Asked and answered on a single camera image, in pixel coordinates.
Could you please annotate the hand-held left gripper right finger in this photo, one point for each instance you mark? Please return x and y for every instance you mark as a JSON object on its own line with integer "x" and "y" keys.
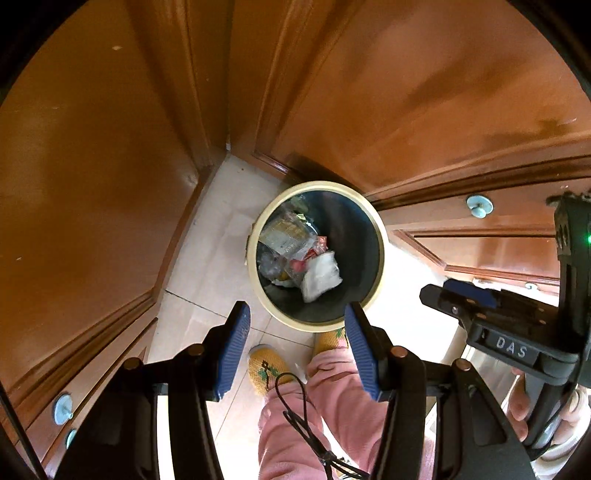
{"x": 362, "y": 350}

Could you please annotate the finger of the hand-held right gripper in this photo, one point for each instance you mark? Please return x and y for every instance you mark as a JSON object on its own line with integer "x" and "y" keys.
{"x": 471, "y": 291}
{"x": 443, "y": 302}

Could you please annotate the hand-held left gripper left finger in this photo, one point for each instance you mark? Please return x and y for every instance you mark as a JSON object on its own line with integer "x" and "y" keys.
{"x": 233, "y": 350}

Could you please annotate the cream rimmed trash bin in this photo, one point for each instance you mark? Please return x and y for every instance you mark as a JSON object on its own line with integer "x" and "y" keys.
{"x": 360, "y": 258}

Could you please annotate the person's right hand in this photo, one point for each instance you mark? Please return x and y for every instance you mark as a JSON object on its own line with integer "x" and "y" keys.
{"x": 519, "y": 406}

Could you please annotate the yellow embroidered slipper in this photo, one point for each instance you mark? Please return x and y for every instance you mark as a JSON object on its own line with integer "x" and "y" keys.
{"x": 270, "y": 371}
{"x": 330, "y": 342}

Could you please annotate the round cabinet knob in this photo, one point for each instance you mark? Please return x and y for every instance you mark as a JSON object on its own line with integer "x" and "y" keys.
{"x": 479, "y": 205}
{"x": 62, "y": 408}
{"x": 532, "y": 286}

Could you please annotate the crumpled clear plastic bag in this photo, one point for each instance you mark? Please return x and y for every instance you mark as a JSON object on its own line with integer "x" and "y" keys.
{"x": 321, "y": 277}

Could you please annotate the red snack wrapper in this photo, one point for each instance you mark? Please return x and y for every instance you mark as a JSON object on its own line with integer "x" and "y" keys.
{"x": 308, "y": 254}

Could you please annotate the clear plastic packaging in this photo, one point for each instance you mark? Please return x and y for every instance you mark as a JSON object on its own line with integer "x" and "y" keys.
{"x": 284, "y": 235}

